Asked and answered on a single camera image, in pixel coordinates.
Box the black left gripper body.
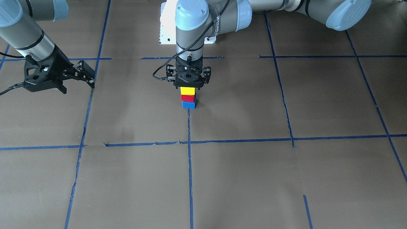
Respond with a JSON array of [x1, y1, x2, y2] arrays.
[[173, 62, 205, 88]]

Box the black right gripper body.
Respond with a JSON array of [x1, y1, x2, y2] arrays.
[[23, 46, 73, 92]]

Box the yellow wooden cube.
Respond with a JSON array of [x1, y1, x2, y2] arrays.
[[180, 87, 196, 95]]

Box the red wooden cube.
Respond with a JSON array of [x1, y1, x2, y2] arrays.
[[181, 94, 196, 102]]

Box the blue wooden cube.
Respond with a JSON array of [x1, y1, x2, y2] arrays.
[[182, 101, 197, 109]]

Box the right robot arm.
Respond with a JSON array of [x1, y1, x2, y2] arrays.
[[0, 0, 95, 94]]

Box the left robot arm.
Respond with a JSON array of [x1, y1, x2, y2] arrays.
[[159, 0, 372, 88]]

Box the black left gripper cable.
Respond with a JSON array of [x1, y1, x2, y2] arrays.
[[152, 0, 231, 81]]

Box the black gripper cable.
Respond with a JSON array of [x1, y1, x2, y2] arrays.
[[0, 82, 26, 96], [152, 0, 231, 81]]

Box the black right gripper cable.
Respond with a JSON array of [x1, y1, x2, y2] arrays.
[[0, 82, 26, 96]]

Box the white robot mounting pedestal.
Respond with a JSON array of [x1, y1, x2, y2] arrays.
[[159, 0, 210, 45]]

